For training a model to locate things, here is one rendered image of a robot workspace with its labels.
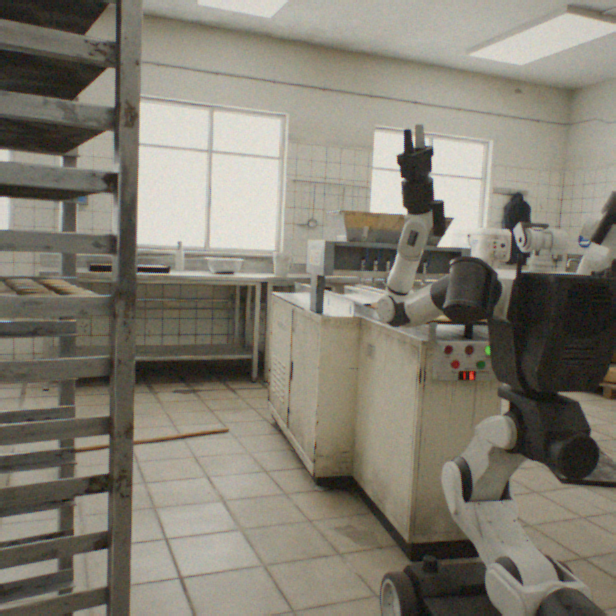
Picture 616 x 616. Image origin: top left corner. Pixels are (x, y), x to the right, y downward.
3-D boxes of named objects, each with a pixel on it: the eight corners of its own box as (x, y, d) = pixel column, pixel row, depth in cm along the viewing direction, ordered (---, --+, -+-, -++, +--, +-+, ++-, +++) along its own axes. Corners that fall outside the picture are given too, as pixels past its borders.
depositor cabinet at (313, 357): (266, 419, 419) (271, 292, 411) (369, 417, 436) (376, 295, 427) (312, 495, 296) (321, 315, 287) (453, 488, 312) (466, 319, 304)
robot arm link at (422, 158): (384, 156, 164) (388, 200, 169) (414, 158, 157) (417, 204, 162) (414, 143, 171) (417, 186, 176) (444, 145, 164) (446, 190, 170)
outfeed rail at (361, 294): (344, 294, 422) (344, 284, 421) (348, 294, 423) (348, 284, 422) (503, 342, 228) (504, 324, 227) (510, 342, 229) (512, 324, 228)
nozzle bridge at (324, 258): (304, 308, 319) (307, 240, 315) (437, 311, 336) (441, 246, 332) (320, 315, 287) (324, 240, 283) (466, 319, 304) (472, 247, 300)
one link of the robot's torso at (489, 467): (497, 508, 202) (577, 450, 165) (446, 511, 198) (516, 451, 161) (484, 462, 210) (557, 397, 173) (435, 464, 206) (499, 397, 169)
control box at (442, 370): (431, 378, 228) (434, 340, 226) (492, 378, 233) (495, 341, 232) (435, 381, 224) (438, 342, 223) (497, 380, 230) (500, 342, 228)
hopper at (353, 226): (324, 240, 315) (325, 212, 314) (428, 246, 328) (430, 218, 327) (340, 241, 287) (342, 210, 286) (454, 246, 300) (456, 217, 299)
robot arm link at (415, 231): (415, 205, 174) (401, 247, 182) (406, 216, 167) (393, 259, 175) (437, 212, 173) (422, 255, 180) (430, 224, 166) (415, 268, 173)
